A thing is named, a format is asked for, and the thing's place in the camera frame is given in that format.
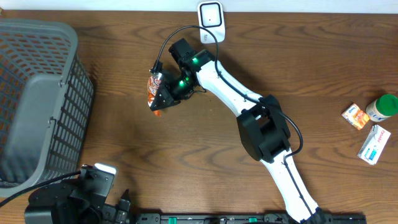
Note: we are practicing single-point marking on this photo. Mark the green lid jar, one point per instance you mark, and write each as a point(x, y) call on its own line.
point(382, 108)

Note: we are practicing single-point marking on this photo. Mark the white blue medicine box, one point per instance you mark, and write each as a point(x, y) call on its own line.
point(374, 144)

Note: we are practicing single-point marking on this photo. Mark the grey plastic mesh basket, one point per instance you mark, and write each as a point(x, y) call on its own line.
point(46, 101)

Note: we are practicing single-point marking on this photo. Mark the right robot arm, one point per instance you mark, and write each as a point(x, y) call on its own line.
point(262, 125)

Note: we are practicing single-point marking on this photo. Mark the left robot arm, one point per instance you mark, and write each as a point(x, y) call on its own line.
point(51, 204)

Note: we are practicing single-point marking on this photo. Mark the small orange box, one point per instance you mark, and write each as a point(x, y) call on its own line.
point(355, 116)

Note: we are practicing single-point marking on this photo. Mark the black mounting rail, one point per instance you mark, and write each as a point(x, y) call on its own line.
point(277, 218)

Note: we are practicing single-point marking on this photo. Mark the white barcode scanner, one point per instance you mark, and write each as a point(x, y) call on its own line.
point(211, 17)

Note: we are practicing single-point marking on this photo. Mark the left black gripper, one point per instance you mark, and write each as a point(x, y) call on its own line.
point(125, 195)

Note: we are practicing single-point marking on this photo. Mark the red Top chocolate bar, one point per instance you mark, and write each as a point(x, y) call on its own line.
point(152, 87)

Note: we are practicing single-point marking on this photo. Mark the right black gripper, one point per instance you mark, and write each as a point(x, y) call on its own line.
point(168, 96)

